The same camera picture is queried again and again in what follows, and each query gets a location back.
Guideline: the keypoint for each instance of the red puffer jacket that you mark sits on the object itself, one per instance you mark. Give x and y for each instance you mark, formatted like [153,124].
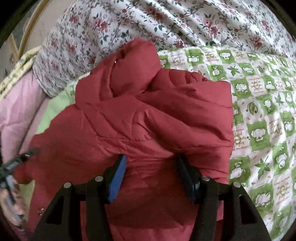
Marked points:
[130,105]

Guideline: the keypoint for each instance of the pink quilted blanket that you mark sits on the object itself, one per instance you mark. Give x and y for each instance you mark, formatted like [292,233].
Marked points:
[21,113]

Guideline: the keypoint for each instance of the green patterned quilt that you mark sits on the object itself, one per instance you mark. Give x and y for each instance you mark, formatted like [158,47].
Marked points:
[263,100]

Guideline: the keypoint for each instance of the floral rose bedsheet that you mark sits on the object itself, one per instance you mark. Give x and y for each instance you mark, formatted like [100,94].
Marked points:
[89,31]

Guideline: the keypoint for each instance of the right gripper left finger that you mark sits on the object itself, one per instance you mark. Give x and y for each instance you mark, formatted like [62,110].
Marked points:
[62,218]

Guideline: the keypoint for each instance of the yellow floral fabric edge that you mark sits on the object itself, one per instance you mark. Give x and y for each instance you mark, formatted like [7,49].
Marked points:
[23,66]

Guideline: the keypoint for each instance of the wooden bed frame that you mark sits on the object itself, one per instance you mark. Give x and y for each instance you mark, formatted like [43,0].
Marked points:
[38,10]

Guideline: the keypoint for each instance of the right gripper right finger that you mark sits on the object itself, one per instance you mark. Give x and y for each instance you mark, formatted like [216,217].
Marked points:
[241,219]

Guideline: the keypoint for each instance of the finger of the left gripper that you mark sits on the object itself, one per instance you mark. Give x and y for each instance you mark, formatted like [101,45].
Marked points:
[22,158]

